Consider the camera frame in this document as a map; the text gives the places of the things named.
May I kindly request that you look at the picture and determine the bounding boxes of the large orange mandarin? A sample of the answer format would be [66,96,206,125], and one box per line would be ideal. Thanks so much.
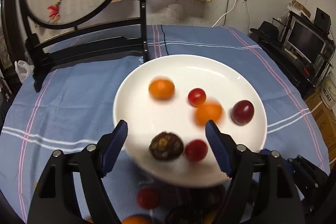
[121,215,152,224]

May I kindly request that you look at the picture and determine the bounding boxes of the dark red plum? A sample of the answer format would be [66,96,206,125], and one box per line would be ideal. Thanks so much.
[231,100,255,126]

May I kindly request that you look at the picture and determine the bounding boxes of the red cherry tomato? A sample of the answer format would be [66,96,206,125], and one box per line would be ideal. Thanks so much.
[187,88,207,107]
[185,139,208,162]
[137,188,159,210]

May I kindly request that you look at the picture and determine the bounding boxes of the small orange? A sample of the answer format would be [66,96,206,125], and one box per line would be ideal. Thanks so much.
[194,102,223,126]

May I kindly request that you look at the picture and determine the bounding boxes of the blue striped tablecloth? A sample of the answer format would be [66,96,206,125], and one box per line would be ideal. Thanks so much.
[1,25,330,221]

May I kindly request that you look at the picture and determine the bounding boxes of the white bucket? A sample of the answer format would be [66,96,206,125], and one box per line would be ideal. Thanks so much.
[320,80,335,110]

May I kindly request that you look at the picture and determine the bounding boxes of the dark mangosteen on plate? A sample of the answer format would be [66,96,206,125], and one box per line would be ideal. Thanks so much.
[149,131,184,161]

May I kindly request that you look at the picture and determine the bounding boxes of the white plastic bag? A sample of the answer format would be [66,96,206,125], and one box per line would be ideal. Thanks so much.
[14,60,34,83]

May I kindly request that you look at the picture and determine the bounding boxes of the red cherry tomato on plate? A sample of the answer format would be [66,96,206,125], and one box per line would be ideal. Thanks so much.
[187,88,207,107]

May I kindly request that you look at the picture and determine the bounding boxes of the computer monitor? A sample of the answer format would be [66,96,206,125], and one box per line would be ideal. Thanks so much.
[285,20,326,64]

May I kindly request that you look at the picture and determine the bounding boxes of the white oval plate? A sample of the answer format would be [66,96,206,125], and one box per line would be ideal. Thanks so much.
[113,55,267,188]

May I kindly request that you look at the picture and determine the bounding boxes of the black hat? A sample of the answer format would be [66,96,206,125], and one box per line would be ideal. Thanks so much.
[250,21,279,40]

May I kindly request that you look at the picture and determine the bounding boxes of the black speaker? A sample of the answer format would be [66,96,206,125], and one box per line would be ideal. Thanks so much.
[314,8,331,32]

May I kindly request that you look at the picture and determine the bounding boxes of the round embroidered screen stand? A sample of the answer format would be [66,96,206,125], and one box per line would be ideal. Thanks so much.
[18,0,151,93]

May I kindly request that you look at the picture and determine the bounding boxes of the white power cable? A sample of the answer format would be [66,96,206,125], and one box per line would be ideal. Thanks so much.
[211,0,258,29]

